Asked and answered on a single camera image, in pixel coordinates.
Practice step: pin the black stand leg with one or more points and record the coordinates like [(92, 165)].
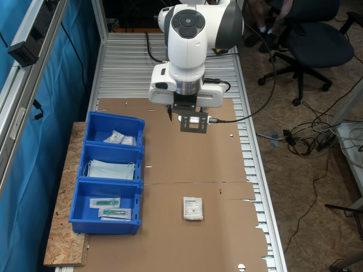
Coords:
[(343, 209)]

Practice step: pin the black power adapter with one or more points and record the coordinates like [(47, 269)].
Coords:
[(326, 141)]

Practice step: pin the small red pin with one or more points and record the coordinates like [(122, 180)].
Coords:
[(220, 190)]

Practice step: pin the black dangling plug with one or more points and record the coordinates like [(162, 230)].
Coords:
[(38, 112)]

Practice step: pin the gripper camera on black bracket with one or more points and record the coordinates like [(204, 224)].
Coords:
[(193, 126)]

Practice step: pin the green syringe packet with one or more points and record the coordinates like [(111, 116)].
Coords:
[(105, 203), (114, 214)]

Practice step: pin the stack of light face masks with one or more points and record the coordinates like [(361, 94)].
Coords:
[(110, 170)]

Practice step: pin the white printed gauze packet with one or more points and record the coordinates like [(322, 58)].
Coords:
[(193, 208)]

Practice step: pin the grey floor tape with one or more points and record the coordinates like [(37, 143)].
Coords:
[(273, 139)]

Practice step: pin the black office chair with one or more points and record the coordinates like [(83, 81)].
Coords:
[(351, 25), (317, 45)]

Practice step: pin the person's legs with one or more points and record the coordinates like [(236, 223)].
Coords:
[(255, 39)]

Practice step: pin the brown cardboard sheet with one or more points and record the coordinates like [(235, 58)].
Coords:
[(198, 153), (175, 243)]

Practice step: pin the black floor connector box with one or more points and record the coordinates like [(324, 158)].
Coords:
[(289, 137)]

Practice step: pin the grey power strip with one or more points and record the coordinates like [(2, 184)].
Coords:
[(24, 54)]

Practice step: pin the aluminium frame post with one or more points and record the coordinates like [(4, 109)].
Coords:
[(99, 22)]

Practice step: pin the horizontal aluminium beam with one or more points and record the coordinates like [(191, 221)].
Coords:
[(17, 93)]

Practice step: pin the blue plastic bin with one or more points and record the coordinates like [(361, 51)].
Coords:
[(90, 151), (96, 124), (85, 204)]

